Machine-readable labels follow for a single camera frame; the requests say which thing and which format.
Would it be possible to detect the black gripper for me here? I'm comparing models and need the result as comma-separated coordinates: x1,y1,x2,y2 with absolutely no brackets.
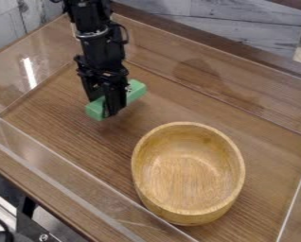
75,23,129,117

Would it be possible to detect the green rectangular block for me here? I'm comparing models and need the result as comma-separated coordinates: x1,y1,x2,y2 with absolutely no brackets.
84,79,147,121

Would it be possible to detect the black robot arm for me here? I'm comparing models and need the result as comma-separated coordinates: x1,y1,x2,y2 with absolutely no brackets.
50,0,129,118

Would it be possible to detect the brown wooden bowl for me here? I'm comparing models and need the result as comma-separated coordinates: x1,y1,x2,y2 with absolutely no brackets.
131,122,245,227

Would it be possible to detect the black table leg bracket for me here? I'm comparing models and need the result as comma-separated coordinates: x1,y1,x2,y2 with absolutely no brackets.
16,197,62,242

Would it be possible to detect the black cable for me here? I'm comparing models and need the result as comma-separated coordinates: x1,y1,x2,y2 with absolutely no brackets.
0,216,15,242

